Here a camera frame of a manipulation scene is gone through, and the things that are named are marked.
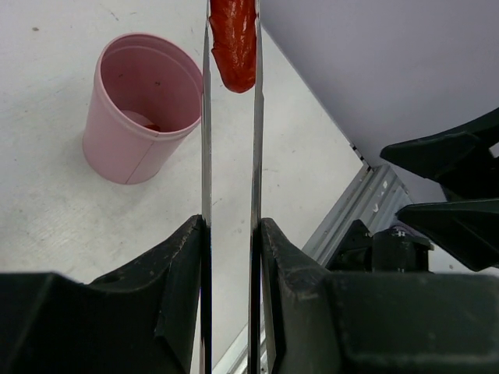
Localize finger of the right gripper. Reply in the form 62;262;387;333
380;109;498;199
397;199;498;272

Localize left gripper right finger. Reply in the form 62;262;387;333
261;218;498;373

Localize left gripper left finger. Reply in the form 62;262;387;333
1;215;202;373

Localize metal tongs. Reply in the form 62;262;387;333
199;1;264;373

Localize pink cylindrical container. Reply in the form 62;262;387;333
83;33;203;185

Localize red sausage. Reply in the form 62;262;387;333
208;0;257;94

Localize fried chicken wing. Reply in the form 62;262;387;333
145;124;161;132

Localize white rice bowl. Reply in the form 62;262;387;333
122;110;153;127

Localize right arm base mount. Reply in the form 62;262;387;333
326;220;433;273

